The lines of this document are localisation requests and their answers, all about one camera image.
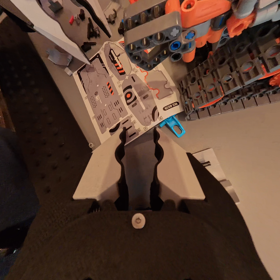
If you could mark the black blue-tipped pin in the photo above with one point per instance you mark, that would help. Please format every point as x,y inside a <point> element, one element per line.
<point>121,27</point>

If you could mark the grey orange tracked toy robot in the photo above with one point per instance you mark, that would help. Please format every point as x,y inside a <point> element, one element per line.
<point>218,54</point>

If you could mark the robot sticker sheet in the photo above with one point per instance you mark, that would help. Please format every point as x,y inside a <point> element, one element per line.
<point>109,98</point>

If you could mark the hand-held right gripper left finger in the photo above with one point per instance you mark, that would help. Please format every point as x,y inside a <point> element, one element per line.
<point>98,175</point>

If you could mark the small grey beam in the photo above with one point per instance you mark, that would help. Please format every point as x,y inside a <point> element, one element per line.
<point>69,71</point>

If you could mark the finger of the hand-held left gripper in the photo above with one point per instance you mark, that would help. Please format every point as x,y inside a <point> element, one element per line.
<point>98,13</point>
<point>56,35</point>

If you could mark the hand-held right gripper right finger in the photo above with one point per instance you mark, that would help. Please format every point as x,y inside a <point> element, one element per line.
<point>179,175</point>

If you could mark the grey curved panel piece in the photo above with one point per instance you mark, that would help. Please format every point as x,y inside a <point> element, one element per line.
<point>59,56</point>

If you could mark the grey bent liftarm piece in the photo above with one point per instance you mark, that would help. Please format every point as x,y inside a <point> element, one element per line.
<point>111,15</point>

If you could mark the black perforated armrest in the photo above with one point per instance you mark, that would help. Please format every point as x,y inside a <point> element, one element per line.
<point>43,131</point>

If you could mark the black long connector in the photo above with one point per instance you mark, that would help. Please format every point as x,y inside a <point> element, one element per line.
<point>91,26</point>

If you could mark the blue plastic brick tool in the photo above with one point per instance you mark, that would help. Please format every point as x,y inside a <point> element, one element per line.
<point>175,126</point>

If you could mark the grey plastic panel assembly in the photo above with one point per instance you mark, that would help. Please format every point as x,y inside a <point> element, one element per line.
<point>212,166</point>

